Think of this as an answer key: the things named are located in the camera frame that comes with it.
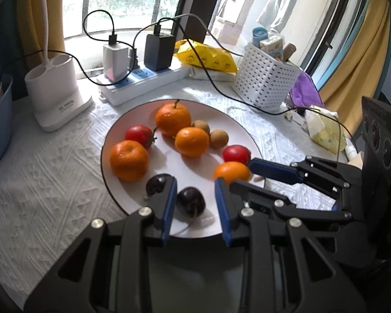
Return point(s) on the yellow-green tissue pack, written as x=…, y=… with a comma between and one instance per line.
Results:
x=325, y=133

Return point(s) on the dark teal curtain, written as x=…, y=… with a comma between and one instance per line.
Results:
x=3, y=39

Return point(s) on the dark plum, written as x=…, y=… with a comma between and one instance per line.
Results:
x=158, y=184
x=190, y=201

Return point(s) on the large orange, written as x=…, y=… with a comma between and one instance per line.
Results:
x=129, y=160

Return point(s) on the dark window post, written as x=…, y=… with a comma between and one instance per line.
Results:
x=195, y=0

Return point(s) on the white plate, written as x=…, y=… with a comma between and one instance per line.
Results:
x=182, y=169

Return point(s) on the white power strip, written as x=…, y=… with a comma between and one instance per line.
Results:
x=143, y=88

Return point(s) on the blue item in basket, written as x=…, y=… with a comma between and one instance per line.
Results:
x=259, y=36

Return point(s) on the purple cloth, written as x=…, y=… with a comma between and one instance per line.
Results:
x=304, y=91

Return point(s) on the orange with stem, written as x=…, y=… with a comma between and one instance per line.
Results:
x=173, y=119

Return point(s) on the yellow packet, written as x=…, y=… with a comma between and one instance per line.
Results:
x=208, y=58

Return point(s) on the brown kiwi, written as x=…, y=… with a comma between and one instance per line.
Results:
x=201, y=126
x=219, y=138

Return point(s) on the blue plastic bin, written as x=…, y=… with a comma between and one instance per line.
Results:
x=0, y=130

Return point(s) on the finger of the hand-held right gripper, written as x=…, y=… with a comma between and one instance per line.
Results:
x=273, y=171
x=264, y=199

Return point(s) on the brown wooden item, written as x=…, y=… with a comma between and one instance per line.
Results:
x=288, y=52

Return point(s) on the red cherry tomato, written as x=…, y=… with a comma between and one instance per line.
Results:
x=236, y=154
x=138, y=135

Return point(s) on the white perforated basket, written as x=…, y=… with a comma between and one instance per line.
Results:
x=264, y=78

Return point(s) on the hanging grey garment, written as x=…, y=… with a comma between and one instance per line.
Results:
x=280, y=3

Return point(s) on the yellow curtain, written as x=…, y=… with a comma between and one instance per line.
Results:
x=29, y=22
x=355, y=71

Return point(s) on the small black plug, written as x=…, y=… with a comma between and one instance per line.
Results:
x=132, y=59

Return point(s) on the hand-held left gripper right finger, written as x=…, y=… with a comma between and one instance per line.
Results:
x=222, y=215

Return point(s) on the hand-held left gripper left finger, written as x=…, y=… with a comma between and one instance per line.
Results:
x=166, y=215

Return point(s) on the bear print carton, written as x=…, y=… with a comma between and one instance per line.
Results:
x=272, y=45

